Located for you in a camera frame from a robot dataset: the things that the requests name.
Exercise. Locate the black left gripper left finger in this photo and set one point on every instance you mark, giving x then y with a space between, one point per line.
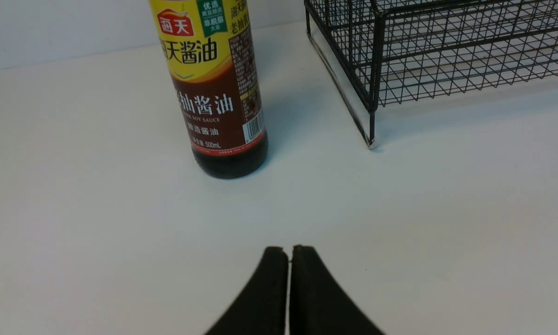
260 307

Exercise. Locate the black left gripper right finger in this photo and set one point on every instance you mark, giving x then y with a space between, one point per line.
317 303

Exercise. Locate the dark soy sauce bottle brown label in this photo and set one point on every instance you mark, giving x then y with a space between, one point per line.
210 55

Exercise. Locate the black wire mesh rack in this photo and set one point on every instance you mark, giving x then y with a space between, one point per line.
381 52

